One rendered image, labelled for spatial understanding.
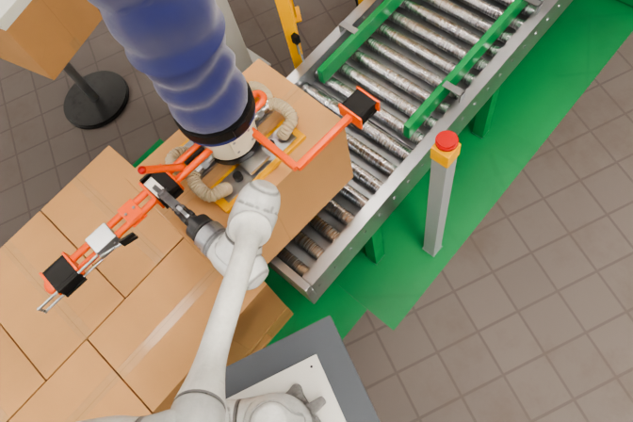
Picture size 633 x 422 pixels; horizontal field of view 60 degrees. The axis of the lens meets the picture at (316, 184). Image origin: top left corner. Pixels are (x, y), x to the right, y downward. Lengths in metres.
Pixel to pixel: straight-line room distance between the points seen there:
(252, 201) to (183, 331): 0.97
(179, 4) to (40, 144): 2.51
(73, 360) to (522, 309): 1.86
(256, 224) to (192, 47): 0.42
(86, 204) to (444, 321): 1.64
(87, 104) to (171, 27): 2.39
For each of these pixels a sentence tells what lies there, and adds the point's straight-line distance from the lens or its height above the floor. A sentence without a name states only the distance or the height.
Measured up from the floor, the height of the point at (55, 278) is 1.22.
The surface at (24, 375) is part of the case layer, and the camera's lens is 2.45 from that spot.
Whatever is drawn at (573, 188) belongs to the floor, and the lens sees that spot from 2.90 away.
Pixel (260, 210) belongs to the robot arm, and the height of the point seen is 1.37.
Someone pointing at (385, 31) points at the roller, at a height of 0.55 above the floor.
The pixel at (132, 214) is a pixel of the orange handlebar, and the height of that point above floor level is 1.21.
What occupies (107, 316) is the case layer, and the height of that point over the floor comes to 0.54.
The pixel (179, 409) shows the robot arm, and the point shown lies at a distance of 1.07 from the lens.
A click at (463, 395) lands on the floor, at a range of 2.56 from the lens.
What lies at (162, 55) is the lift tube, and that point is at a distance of 1.24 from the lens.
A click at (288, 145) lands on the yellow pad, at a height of 1.08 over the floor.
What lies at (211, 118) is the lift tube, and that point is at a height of 1.40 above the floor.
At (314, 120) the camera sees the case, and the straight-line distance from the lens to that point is 1.76.
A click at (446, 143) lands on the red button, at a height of 1.04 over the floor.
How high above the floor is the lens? 2.54
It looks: 64 degrees down
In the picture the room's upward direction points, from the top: 19 degrees counter-clockwise
